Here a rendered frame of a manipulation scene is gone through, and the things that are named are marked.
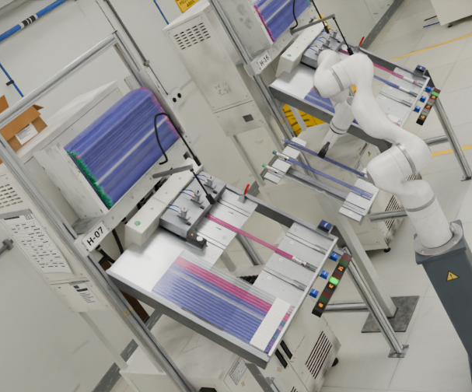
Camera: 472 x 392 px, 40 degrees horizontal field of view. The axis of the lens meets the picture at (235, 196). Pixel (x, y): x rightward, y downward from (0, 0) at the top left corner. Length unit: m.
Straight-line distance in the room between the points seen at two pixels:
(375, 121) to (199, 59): 1.51
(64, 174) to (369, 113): 1.14
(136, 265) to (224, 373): 0.56
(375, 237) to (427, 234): 1.37
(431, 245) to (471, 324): 0.39
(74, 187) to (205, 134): 2.77
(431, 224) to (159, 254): 1.06
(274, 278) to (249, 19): 1.46
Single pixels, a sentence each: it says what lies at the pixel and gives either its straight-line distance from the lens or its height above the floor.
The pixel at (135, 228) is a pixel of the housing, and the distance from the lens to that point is 2.60.
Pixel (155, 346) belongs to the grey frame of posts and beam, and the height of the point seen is 0.81.
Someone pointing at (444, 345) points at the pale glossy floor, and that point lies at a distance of 3.18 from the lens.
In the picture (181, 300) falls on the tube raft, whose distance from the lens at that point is 2.48.
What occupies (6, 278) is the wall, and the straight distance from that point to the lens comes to 3.97.
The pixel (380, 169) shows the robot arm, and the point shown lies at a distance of 2.30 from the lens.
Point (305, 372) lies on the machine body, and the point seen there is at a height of 0.20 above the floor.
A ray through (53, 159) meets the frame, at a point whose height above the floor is 1.66.
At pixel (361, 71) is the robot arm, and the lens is 2.42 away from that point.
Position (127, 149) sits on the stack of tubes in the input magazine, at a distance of 2.61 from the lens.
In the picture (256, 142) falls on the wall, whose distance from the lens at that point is 5.61.
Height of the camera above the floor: 2.10
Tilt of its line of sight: 22 degrees down
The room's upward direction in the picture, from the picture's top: 32 degrees counter-clockwise
